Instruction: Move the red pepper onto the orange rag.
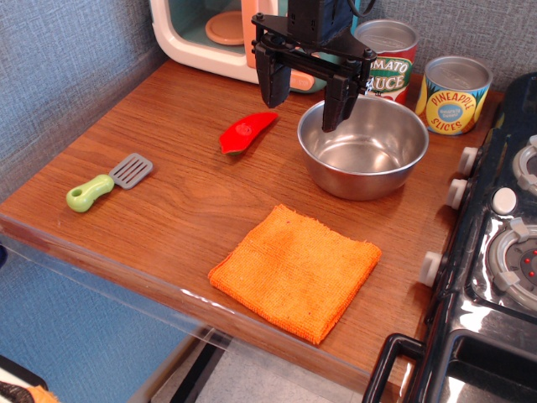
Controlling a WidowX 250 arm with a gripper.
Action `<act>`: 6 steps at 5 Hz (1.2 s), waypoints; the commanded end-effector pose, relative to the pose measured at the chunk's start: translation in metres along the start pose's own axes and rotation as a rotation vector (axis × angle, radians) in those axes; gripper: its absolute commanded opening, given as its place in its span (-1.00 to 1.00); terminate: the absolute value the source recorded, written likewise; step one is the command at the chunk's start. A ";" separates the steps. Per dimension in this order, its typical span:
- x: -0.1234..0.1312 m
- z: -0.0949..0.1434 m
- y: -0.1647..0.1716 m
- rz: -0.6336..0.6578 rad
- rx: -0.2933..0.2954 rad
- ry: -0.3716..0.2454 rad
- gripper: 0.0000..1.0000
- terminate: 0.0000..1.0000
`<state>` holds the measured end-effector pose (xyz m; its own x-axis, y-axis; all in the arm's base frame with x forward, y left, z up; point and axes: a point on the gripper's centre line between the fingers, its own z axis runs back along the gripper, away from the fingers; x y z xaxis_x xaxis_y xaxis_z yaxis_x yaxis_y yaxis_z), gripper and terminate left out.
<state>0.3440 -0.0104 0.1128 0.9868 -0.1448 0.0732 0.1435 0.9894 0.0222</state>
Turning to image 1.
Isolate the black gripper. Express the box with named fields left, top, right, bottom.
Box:
left=252, top=1, right=377, bottom=133

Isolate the red toy pepper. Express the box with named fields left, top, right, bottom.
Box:
left=219, top=113, right=279, bottom=154

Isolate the orange rag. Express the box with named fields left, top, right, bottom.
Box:
left=208, top=205, right=382, bottom=345

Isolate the stainless steel bowl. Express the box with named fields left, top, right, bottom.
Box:
left=297, top=97, right=429, bottom=201

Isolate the tomato sauce can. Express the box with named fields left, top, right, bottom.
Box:
left=354, top=19, right=419, bottom=104

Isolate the toy microwave oven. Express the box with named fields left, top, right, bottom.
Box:
left=149, top=0, right=362, bottom=94

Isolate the pineapple slices can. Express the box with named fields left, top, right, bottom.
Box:
left=415, top=55, right=493, bottom=136

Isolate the black toy stove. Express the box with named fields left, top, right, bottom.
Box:
left=363, top=73, right=536, bottom=402

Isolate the green handled grey spatula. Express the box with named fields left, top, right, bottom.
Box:
left=65, top=153, right=154, bottom=212

